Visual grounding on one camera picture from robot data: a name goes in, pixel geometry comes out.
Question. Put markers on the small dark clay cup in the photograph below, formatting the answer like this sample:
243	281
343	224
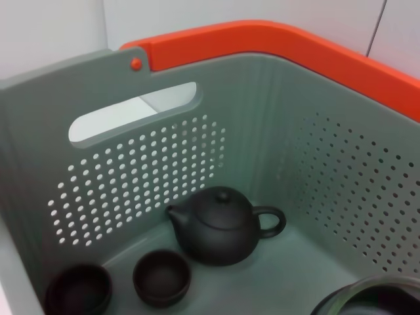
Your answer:
162	275
78	292

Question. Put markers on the glass teacup with black sleeve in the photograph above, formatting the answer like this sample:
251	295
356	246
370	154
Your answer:
377	295

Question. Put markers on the dark clay teapot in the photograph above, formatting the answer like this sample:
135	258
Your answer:
216	236

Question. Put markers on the grey perforated storage basket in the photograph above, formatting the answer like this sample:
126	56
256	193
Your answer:
262	131

